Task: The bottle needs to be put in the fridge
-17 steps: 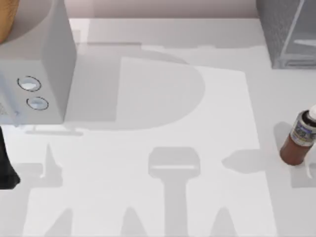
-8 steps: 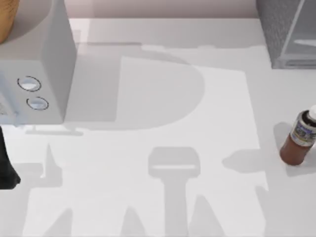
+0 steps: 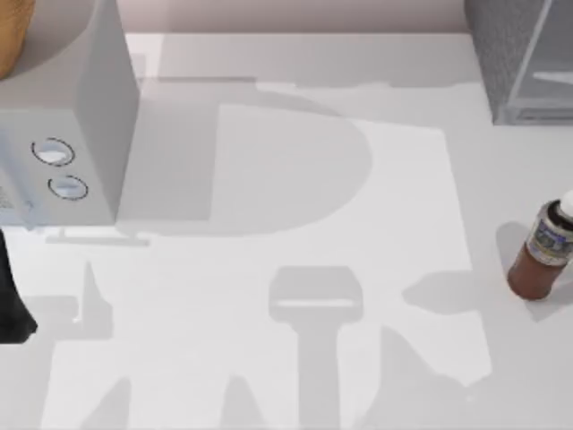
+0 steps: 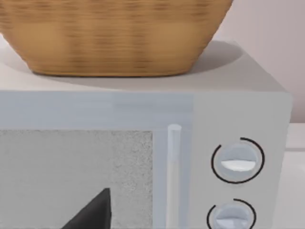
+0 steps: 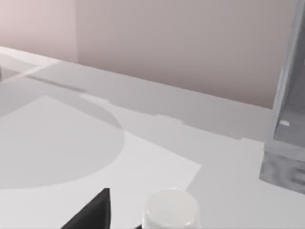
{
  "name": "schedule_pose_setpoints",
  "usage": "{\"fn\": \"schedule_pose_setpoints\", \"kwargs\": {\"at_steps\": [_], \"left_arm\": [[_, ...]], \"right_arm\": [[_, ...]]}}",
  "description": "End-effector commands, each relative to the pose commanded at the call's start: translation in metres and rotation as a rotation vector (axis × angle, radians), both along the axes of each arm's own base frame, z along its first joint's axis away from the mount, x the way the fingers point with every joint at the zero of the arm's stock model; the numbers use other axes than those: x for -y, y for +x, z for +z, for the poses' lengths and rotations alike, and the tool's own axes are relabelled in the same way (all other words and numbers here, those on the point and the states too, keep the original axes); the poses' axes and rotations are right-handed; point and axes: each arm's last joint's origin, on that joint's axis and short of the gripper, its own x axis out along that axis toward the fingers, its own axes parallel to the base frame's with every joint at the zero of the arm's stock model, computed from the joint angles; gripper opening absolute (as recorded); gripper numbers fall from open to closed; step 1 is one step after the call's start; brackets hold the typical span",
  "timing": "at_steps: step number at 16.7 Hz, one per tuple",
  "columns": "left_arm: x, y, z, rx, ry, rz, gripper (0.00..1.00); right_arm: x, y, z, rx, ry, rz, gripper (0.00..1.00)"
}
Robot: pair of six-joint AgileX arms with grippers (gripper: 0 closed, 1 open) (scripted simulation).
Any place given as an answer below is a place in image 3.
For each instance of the brown bottle with label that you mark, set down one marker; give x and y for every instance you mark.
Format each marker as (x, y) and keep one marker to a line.
(539, 264)

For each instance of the pale microwave oven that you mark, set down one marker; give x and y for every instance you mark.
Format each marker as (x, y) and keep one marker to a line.
(76, 89)

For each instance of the wooden object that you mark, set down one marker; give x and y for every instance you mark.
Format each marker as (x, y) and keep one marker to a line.
(13, 31)

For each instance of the grey cabinet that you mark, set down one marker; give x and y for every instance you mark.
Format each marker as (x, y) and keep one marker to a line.
(515, 58)

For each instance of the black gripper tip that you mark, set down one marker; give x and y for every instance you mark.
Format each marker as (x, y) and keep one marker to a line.
(11, 304)

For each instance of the round microwave knob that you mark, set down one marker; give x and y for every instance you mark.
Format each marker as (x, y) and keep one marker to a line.
(68, 187)
(53, 152)

